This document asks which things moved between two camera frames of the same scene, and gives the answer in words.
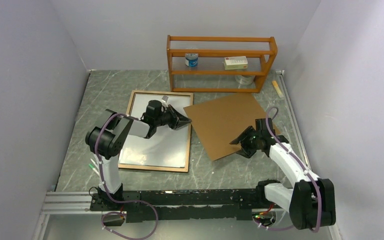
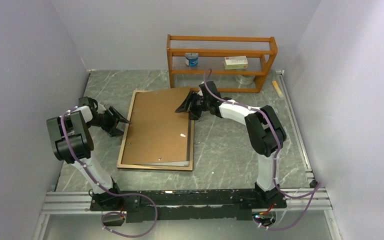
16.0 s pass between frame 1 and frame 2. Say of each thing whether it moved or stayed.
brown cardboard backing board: moved
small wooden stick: stayed
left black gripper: moved
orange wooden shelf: stayed
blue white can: stayed
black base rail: stayed
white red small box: stayed
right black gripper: moved
